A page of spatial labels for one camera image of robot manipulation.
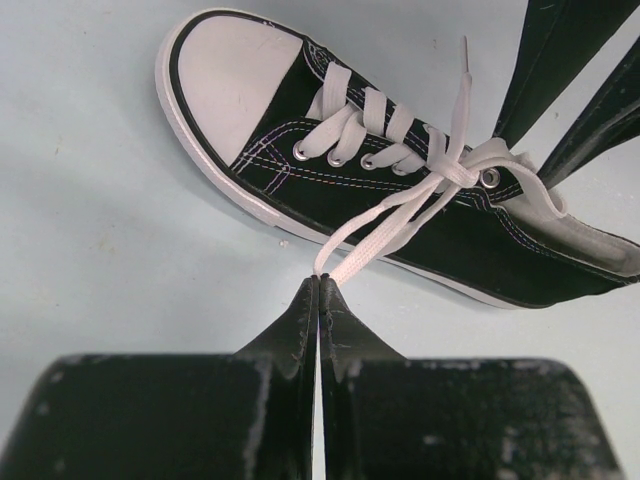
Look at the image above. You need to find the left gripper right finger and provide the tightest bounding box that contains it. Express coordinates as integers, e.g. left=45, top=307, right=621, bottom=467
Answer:
left=319, top=276, right=624, bottom=479

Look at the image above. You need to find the black canvas sneaker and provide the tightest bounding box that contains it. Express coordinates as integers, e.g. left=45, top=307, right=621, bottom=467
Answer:
left=155, top=9, right=639, bottom=308

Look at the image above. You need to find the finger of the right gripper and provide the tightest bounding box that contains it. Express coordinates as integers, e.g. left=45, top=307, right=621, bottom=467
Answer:
left=538, top=47, right=639, bottom=189
left=493, top=0, right=635, bottom=147

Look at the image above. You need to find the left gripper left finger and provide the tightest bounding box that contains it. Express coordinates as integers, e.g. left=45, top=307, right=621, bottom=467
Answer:
left=1, top=277, right=320, bottom=479

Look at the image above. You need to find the white shoelace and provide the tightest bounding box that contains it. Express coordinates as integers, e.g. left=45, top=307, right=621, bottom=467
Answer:
left=298, top=34, right=569, bottom=286

